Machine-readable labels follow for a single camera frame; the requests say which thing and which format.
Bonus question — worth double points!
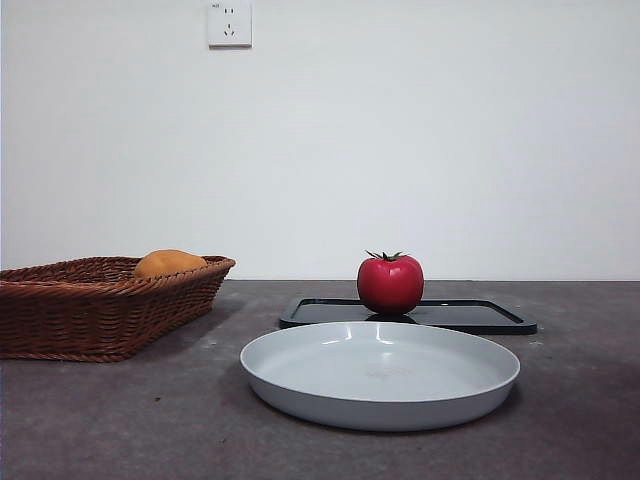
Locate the brown wicker basket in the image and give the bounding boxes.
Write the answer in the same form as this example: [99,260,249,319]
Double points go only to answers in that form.
[0,255,237,362]

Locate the grey round plate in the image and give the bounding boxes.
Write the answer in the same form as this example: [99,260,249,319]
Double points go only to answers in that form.
[239,320,522,433]

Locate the orange round fruit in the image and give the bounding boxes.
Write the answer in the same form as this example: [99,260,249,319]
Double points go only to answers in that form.
[133,248,208,279]

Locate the red tomato with green stem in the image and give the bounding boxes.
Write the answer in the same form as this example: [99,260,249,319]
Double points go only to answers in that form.
[356,249,426,315]

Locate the white wall power socket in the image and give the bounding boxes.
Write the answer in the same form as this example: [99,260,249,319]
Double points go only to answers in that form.
[208,1,253,50]

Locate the black rectangular tray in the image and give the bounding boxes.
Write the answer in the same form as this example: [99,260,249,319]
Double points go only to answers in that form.
[278,295,539,336]

